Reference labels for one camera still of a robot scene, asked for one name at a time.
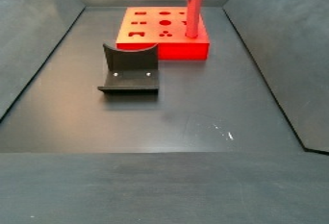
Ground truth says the red hexagon peg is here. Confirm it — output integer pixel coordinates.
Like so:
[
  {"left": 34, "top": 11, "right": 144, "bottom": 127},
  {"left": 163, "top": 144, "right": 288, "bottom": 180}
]
[{"left": 184, "top": 0, "right": 202, "bottom": 38}]

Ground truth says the red shape sorter block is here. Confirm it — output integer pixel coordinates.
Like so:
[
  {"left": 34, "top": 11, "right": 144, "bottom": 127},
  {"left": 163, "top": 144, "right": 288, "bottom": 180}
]
[{"left": 115, "top": 7, "right": 210, "bottom": 61}]

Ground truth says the black curved holder bracket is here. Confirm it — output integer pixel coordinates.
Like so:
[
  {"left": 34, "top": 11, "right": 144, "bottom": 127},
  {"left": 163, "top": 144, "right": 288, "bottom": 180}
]
[{"left": 97, "top": 44, "right": 159, "bottom": 93}]

